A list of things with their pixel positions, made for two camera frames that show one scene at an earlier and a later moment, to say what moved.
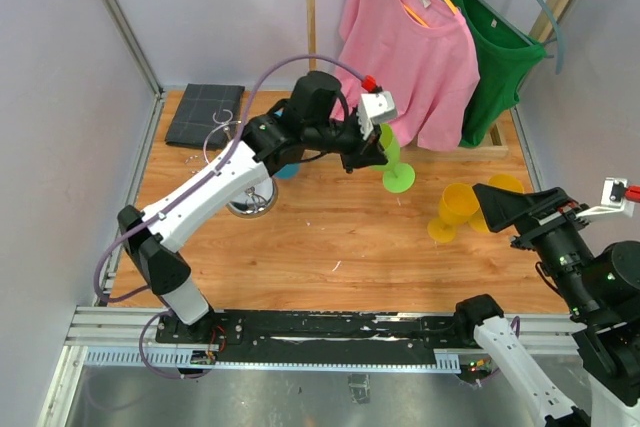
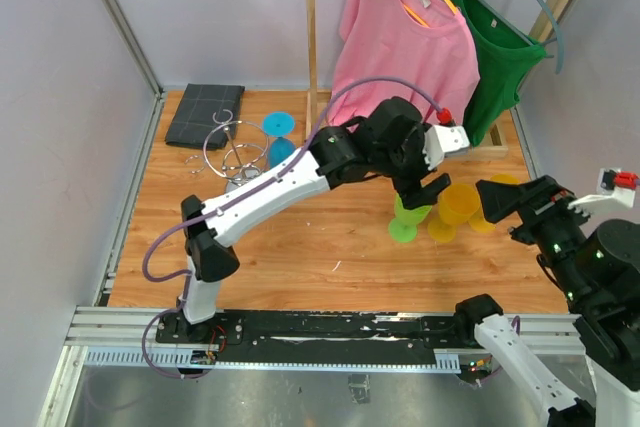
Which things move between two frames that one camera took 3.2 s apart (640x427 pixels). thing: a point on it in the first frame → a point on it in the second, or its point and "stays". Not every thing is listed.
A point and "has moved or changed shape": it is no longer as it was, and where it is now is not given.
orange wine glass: (457, 203) stays
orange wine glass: (506, 182) stays
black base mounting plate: (322, 336) stays
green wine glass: (397, 177) has moved or changed shape
